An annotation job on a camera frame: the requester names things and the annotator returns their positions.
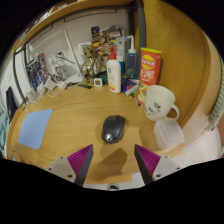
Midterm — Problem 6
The small white desk clock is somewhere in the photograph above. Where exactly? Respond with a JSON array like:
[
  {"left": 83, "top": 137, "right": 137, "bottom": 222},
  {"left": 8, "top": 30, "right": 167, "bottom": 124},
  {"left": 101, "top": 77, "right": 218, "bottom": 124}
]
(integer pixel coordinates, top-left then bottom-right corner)
[{"left": 93, "top": 77, "right": 104, "bottom": 88}]

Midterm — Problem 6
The white red-capped lotion bottle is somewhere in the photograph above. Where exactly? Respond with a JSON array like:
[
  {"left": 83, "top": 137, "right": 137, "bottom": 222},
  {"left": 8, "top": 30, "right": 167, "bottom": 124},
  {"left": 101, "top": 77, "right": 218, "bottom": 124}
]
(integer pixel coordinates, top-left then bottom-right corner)
[{"left": 106, "top": 46, "right": 122, "bottom": 94}]

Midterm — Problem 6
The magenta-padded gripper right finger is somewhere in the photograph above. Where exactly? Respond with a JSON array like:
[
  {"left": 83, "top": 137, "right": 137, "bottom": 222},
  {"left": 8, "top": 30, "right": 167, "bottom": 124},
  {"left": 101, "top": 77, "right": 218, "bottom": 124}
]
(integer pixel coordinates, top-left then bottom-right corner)
[{"left": 134, "top": 143, "right": 183, "bottom": 185}]

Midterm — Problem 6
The clear spray bottle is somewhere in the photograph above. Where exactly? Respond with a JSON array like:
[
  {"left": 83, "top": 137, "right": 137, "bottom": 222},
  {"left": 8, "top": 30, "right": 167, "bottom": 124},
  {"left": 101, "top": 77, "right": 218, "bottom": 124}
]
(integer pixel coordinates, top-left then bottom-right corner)
[{"left": 124, "top": 34, "right": 139, "bottom": 80}]

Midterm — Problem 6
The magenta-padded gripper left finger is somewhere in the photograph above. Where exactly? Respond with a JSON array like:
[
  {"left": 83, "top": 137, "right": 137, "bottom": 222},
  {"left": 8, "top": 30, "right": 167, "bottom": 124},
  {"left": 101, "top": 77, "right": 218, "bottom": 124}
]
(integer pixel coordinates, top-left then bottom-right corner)
[{"left": 44, "top": 143, "right": 94, "bottom": 187}]

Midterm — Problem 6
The white power strip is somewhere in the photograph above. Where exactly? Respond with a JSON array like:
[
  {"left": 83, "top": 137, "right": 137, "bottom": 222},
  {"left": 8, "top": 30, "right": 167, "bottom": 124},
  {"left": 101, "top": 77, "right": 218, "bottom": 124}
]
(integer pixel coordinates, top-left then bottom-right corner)
[{"left": 56, "top": 80, "right": 68, "bottom": 89}]

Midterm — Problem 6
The small white charger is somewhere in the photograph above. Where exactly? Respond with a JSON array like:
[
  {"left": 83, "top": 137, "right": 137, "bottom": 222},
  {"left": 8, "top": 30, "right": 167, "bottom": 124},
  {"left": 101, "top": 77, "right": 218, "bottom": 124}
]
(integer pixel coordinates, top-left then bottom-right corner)
[{"left": 36, "top": 83, "right": 46, "bottom": 95}]

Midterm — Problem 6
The wooden robot figurine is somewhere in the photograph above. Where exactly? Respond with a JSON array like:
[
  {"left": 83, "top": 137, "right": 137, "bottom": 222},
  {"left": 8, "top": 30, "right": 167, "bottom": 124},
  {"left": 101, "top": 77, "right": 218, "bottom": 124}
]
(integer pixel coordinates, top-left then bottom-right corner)
[{"left": 79, "top": 44, "right": 101, "bottom": 86}]

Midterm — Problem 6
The black computer mouse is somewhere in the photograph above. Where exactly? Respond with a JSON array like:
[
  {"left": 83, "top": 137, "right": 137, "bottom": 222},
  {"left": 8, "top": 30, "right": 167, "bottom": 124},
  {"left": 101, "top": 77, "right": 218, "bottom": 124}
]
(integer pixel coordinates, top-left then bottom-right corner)
[{"left": 100, "top": 114, "right": 127, "bottom": 144}]

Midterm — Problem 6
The wooden shelf unit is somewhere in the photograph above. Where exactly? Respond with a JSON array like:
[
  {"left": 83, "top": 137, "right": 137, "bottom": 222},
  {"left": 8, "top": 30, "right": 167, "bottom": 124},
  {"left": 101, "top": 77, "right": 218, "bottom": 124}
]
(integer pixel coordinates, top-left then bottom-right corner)
[{"left": 11, "top": 0, "right": 138, "bottom": 51}]

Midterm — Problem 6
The blue and white small box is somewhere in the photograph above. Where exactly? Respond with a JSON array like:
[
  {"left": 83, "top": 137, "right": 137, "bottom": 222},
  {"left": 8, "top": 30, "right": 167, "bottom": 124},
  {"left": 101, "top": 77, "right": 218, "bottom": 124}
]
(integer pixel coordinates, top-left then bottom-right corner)
[{"left": 121, "top": 78, "right": 139, "bottom": 96}]

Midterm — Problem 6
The blue model kit box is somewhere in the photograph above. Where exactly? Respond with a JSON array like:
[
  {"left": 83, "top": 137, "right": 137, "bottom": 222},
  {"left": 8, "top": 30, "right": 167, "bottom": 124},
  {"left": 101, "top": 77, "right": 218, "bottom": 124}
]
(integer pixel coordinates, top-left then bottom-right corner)
[{"left": 25, "top": 52, "right": 48, "bottom": 91}]

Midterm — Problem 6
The large white power adapter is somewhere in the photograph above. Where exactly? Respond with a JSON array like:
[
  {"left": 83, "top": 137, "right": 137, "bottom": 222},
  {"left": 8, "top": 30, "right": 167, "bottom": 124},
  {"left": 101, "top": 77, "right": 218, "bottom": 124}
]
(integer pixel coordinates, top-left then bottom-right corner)
[{"left": 44, "top": 75, "right": 58, "bottom": 91}]

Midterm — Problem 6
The clear plastic jar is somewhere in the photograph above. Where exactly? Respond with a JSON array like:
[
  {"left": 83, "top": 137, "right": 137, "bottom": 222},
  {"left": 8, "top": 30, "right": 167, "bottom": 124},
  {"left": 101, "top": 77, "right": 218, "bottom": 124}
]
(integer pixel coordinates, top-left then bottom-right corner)
[{"left": 25, "top": 87, "right": 37, "bottom": 103}]

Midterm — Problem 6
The orange chips can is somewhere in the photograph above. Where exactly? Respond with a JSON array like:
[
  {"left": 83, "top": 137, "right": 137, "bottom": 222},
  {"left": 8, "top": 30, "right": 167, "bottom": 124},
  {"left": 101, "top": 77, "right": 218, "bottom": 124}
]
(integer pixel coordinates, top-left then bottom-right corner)
[{"left": 137, "top": 47, "right": 163, "bottom": 105}]

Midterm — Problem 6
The colourful printed box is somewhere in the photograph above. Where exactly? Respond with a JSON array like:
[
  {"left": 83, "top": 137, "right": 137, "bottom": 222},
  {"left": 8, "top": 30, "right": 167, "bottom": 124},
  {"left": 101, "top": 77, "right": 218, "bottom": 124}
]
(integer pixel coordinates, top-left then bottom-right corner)
[{"left": 90, "top": 24, "right": 125, "bottom": 51}]

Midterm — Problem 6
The white mug with face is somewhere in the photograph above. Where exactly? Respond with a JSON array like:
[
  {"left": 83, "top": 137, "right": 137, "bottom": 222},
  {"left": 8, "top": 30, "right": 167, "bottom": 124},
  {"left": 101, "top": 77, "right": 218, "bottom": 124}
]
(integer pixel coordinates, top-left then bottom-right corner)
[{"left": 143, "top": 84, "right": 180, "bottom": 122}]

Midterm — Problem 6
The light blue mouse pad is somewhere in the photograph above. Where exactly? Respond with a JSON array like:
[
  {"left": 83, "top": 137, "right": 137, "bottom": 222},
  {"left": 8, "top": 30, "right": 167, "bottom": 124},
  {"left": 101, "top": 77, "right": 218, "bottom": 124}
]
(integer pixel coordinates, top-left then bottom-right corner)
[{"left": 17, "top": 108, "right": 54, "bottom": 150}]

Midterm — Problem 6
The teal cloth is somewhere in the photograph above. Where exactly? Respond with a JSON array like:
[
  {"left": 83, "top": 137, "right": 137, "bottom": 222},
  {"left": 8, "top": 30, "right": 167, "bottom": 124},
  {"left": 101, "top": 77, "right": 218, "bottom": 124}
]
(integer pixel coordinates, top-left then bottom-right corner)
[{"left": 0, "top": 111, "right": 9, "bottom": 158}]

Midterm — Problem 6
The black bag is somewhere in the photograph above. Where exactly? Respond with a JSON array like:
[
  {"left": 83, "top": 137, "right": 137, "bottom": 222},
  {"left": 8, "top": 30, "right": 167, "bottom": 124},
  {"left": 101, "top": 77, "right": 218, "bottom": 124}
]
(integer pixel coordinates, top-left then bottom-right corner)
[{"left": 5, "top": 86, "right": 19, "bottom": 121}]

